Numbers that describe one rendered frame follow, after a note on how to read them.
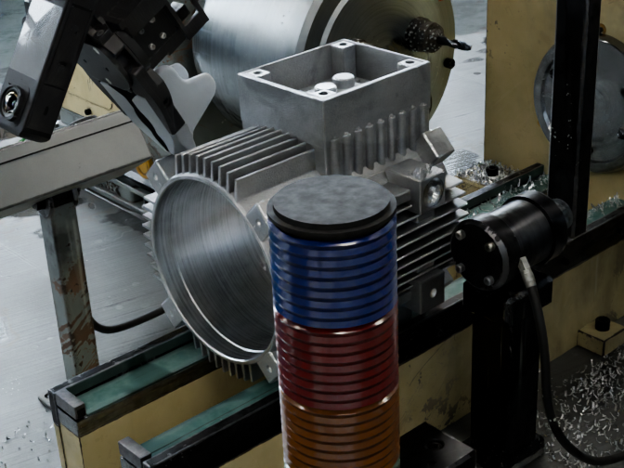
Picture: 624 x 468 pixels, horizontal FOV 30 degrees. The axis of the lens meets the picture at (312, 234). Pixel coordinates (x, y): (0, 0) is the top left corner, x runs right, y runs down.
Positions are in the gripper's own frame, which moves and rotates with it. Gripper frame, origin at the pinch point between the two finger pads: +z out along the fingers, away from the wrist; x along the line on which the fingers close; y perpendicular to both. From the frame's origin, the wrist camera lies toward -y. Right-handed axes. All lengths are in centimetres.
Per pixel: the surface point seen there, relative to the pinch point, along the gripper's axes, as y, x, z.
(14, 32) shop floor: 105, 396, 187
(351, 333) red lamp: -11.3, -38.5, -14.7
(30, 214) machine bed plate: -2, 57, 32
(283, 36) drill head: 22.9, 18.0, 13.7
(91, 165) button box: -3.1, 11.9, 3.1
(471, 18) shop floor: 229, 254, 260
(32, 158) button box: -6.3, 13.0, -1.0
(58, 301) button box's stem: -13.0, 15.1, 12.8
